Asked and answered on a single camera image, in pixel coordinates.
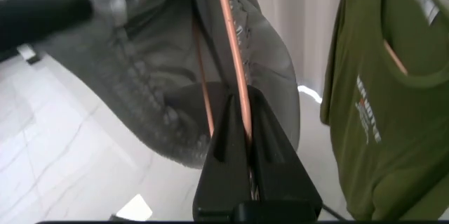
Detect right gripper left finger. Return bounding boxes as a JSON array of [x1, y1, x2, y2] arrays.
[[192, 92, 253, 222]]

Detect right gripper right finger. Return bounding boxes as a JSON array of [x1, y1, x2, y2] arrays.
[[247, 85, 323, 222]]

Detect green long-sleeved shirt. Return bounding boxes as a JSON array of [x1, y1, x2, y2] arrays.
[[319, 0, 449, 222]]

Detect pink clothes hanger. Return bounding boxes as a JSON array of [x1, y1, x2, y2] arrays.
[[382, 0, 449, 77], [191, 0, 253, 143]]

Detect pale grey shorts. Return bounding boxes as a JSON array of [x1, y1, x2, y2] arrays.
[[0, 0, 302, 169]]

